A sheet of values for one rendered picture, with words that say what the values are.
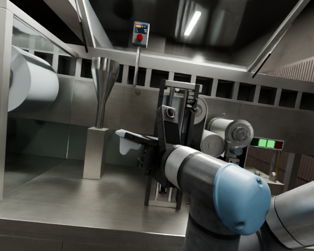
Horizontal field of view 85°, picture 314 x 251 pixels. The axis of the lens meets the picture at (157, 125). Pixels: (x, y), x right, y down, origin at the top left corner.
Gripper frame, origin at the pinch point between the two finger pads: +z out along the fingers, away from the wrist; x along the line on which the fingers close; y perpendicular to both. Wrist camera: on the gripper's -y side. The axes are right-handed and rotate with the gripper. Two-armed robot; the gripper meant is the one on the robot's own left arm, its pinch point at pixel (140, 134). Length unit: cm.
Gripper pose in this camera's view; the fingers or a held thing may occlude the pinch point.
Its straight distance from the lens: 50.8
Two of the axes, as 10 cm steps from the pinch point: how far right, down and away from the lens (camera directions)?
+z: -4.9, -1.5, 8.6
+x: 8.3, 2.1, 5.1
